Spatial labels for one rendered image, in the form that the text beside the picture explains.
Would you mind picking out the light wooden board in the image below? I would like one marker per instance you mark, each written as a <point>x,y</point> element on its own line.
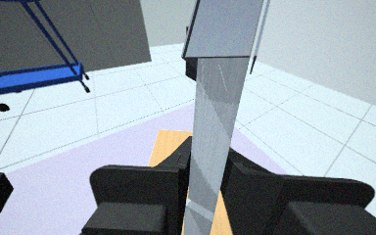
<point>166,143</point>

